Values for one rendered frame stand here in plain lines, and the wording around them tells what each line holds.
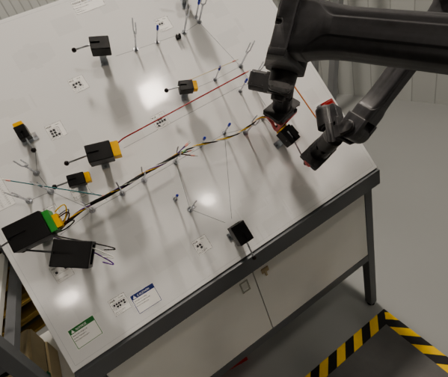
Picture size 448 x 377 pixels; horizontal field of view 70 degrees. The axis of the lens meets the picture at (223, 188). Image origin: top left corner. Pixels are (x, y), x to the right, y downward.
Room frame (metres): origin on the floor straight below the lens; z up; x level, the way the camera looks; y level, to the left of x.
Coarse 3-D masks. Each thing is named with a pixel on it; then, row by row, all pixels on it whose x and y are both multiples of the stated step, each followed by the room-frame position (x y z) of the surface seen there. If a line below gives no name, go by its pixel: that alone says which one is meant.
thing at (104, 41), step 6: (96, 36) 1.10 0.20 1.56; (102, 36) 1.10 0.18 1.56; (90, 42) 1.09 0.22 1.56; (96, 42) 1.09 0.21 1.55; (102, 42) 1.09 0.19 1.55; (108, 42) 1.09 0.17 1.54; (72, 48) 1.10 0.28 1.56; (78, 48) 1.10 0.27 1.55; (90, 48) 1.07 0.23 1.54; (96, 48) 1.07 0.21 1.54; (102, 48) 1.08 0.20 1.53; (108, 48) 1.08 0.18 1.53; (96, 54) 1.09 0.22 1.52; (102, 54) 1.10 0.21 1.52; (108, 54) 1.10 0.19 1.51; (102, 60) 1.14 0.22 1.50
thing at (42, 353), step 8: (24, 336) 0.76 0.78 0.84; (32, 336) 0.77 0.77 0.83; (24, 344) 0.73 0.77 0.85; (32, 344) 0.73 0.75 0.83; (40, 344) 0.76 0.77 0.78; (48, 344) 0.79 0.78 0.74; (24, 352) 0.69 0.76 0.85; (32, 352) 0.69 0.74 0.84; (40, 352) 0.72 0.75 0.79; (48, 352) 0.75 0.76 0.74; (56, 352) 0.79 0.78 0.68; (32, 360) 0.66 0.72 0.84; (40, 360) 0.69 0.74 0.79; (48, 360) 0.72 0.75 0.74; (56, 360) 0.75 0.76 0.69; (48, 368) 0.69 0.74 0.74; (56, 368) 0.71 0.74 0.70; (0, 376) 0.63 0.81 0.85; (8, 376) 0.63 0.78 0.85; (56, 376) 0.67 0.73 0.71
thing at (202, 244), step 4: (200, 236) 0.78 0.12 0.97; (204, 236) 0.78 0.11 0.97; (196, 240) 0.77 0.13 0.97; (200, 240) 0.77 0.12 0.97; (204, 240) 0.77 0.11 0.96; (208, 240) 0.77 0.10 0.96; (192, 244) 0.77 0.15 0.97; (196, 244) 0.76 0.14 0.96; (200, 244) 0.76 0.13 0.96; (204, 244) 0.76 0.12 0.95; (208, 244) 0.76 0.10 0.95; (196, 248) 0.76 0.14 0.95; (200, 248) 0.76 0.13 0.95; (204, 248) 0.76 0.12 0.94; (208, 248) 0.76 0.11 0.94; (200, 252) 0.75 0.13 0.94; (204, 252) 0.75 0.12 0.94
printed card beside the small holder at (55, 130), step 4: (60, 120) 1.01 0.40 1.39; (52, 124) 1.00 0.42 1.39; (56, 124) 1.01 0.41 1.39; (60, 124) 1.01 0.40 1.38; (48, 128) 1.00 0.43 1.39; (52, 128) 1.00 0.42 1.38; (56, 128) 1.00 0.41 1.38; (60, 128) 1.00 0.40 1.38; (64, 128) 1.00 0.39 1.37; (48, 132) 0.99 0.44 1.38; (52, 132) 0.99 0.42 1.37; (56, 132) 0.99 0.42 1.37; (60, 132) 0.99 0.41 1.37; (64, 132) 0.99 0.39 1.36; (52, 136) 0.98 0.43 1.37; (56, 136) 0.98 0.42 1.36; (60, 136) 0.98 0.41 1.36; (52, 140) 0.97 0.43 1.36
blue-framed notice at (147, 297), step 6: (144, 288) 0.68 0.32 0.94; (150, 288) 0.68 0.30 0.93; (138, 294) 0.67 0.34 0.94; (144, 294) 0.67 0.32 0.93; (150, 294) 0.67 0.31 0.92; (156, 294) 0.67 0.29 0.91; (132, 300) 0.66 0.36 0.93; (138, 300) 0.66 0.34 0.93; (144, 300) 0.66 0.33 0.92; (150, 300) 0.66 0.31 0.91; (156, 300) 0.66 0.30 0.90; (138, 306) 0.65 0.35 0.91; (144, 306) 0.65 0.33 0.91; (150, 306) 0.65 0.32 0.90; (138, 312) 0.64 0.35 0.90
